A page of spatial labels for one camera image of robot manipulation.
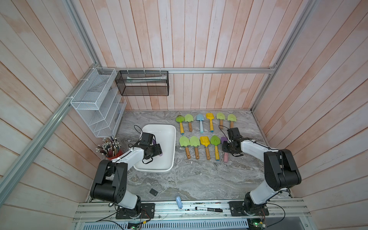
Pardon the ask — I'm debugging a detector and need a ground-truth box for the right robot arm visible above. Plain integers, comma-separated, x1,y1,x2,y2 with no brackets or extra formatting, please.
222,127,302,216

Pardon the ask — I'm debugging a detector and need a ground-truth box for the narrow green trowel wooden handle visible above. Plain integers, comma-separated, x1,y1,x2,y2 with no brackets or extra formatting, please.
190,136,200,160

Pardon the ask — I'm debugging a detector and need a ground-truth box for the light green shovel wide blade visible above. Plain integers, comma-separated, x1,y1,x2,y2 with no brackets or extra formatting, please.
179,136,191,159

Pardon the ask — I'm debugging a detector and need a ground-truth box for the olive green pointed shovel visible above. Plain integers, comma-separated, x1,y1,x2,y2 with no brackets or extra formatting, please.
185,114,194,132

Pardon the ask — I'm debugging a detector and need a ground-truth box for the light blue small cylinder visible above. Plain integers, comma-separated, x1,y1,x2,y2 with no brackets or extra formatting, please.
175,195,183,209

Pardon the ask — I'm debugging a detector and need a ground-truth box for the green shovel yellow blue handle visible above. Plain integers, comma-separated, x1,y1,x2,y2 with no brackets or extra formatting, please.
210,135,221,161

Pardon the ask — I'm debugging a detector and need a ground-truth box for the white plastic storage box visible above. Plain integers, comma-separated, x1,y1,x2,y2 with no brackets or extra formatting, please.
134,124,176,173

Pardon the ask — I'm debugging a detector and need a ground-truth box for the white wire mesh shelf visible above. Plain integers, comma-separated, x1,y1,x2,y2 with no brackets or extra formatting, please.
71,68,127,138

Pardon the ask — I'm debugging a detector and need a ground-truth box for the light blue shovel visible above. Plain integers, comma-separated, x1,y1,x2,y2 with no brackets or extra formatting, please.
196,114,205,133

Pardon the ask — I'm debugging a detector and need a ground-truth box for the light green shovel wooden handle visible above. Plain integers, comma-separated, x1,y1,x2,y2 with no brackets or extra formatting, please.
216,112,225,129

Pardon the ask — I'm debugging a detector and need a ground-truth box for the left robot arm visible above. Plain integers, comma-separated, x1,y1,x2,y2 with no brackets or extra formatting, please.
90,132,163,218

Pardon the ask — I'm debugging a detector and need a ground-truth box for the black mesh wall basket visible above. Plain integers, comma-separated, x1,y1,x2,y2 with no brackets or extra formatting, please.
115,70,170,96

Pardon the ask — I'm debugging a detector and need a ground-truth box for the red cup of pencils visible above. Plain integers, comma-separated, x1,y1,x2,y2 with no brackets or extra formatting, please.
96,137,123,160

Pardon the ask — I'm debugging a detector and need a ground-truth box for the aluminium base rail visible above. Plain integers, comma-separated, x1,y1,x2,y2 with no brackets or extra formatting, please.
72,198,311,222

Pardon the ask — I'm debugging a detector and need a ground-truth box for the green spade wooden handle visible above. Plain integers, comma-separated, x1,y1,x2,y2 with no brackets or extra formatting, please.
227,114,237,128

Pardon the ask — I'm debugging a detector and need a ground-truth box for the small black square piece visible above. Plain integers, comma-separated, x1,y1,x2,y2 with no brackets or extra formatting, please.
149,188,158,196

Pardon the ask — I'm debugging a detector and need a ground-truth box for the black marker pen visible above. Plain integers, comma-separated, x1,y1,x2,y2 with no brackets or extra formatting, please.
195,207,223,213

